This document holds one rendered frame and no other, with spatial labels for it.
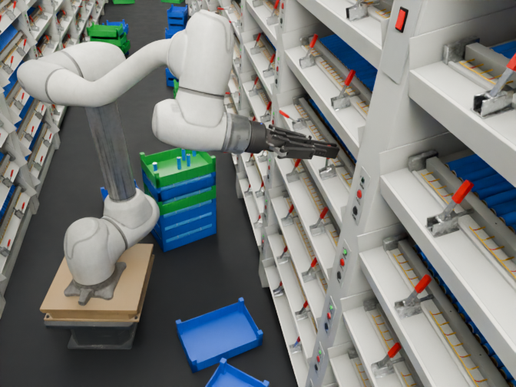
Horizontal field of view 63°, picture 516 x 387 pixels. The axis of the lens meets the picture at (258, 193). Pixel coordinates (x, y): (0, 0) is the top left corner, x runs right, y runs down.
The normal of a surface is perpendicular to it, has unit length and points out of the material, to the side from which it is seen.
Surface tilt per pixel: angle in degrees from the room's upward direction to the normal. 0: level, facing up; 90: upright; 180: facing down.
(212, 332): 0
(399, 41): 90
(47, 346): 0
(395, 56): 90
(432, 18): 90
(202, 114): 68
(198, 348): 0
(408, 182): 16
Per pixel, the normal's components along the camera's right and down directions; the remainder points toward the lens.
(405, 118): 0.20, 0.59
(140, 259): 0.05, -0.79
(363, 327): -0.22, -0.75
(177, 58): -0.63, 0.09
